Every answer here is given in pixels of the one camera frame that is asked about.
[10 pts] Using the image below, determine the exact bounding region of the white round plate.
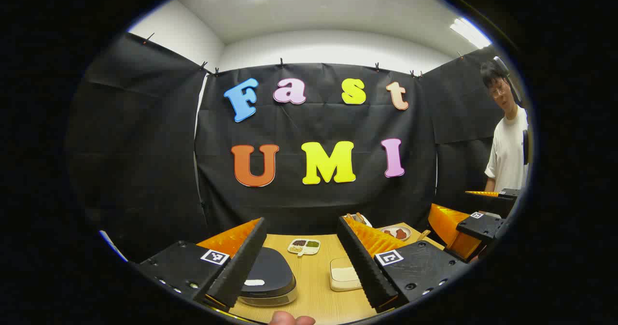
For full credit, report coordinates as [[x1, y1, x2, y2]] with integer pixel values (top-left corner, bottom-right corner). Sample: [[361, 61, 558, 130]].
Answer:
[[379, 225, 412, 241]]

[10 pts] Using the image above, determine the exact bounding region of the white divided dish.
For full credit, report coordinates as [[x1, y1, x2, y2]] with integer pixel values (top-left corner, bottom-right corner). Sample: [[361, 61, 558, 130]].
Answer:
[[288, 238, 322, 257]]

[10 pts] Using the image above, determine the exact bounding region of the dark rice cooker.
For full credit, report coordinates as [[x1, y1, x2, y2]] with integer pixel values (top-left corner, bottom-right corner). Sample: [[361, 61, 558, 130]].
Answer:
[[239, 247, 298, 308]]

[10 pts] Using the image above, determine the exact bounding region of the black backdrop cloth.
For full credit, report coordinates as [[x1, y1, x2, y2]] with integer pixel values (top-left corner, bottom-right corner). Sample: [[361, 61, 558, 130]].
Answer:
[[65, 31, 524, 263]]

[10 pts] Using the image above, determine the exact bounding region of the ceiling light panel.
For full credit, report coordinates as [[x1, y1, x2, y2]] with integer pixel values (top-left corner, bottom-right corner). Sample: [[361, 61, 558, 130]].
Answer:
[[450, 17, 492, 49]]

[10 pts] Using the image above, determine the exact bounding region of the clear box of rice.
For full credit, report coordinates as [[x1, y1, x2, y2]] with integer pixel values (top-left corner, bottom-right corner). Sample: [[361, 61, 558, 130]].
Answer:
[[329, 257, 363, 292]]

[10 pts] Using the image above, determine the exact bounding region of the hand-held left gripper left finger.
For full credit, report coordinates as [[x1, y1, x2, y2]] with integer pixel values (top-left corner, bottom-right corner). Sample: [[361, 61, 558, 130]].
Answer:
[[129, 217, 267, 312]]

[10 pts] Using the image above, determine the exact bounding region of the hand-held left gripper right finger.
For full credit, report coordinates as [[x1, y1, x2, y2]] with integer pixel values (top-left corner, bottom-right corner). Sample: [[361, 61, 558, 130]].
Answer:
[[337, 215, 470, 313]]

